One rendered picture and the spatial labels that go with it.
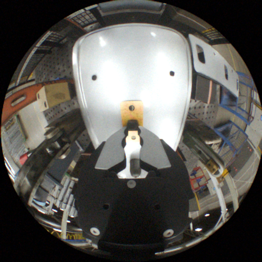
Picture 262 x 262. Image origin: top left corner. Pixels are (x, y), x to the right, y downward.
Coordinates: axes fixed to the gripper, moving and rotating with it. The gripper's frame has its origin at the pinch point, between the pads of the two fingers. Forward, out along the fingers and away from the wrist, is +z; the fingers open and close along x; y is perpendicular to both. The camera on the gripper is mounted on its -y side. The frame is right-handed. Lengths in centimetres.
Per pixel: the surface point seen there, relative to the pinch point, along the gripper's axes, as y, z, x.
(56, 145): 0.1, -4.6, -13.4
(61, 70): -29, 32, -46
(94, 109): -3.1, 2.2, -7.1
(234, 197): 398, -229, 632
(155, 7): -26.5, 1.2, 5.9
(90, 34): -18.6, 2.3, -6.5
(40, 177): 1.2, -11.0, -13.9
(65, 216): 584, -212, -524
